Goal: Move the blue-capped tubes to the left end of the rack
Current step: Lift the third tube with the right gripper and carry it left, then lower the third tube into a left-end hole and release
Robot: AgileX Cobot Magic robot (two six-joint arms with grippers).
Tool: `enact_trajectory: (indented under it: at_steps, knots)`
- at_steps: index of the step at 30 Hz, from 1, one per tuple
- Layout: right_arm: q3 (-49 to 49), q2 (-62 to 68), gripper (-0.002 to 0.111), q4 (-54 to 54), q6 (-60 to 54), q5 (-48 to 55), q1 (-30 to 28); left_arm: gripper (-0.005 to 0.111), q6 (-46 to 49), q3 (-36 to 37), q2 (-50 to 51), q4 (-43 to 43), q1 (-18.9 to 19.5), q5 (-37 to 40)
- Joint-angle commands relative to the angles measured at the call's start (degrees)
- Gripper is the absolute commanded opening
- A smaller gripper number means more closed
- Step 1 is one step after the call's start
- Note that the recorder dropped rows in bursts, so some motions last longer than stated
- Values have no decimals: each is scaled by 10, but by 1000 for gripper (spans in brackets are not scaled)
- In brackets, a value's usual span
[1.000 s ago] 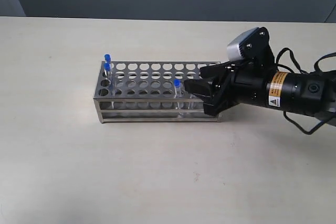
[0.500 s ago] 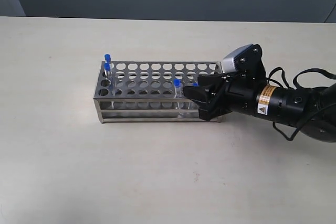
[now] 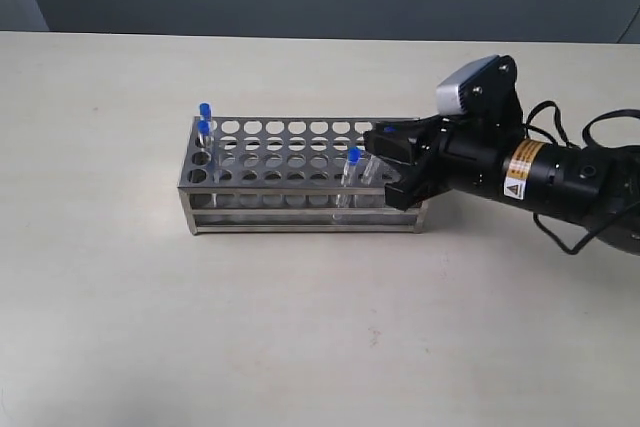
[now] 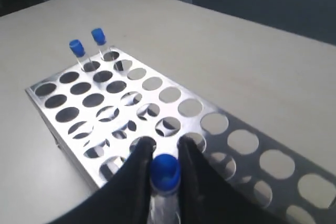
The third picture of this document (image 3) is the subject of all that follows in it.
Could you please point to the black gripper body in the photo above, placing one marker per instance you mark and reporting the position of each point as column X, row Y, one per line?
column 502, row 164

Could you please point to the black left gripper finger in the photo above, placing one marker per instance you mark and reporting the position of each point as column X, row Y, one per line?
column 408, row 143

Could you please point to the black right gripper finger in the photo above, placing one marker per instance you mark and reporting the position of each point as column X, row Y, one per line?
column 417, row 182

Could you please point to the blue capped test tube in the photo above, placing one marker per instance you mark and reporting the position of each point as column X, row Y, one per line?
column 348, row 175
column 205, row 157
column 375, row 168
column 205, row 119

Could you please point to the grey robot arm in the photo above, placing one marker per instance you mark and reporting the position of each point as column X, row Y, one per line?
column 619, row 227

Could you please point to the steel test tube rack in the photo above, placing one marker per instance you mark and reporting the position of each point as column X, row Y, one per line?
column 282, row 174

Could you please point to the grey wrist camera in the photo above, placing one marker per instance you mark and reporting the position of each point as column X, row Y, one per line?
column 450, row 92

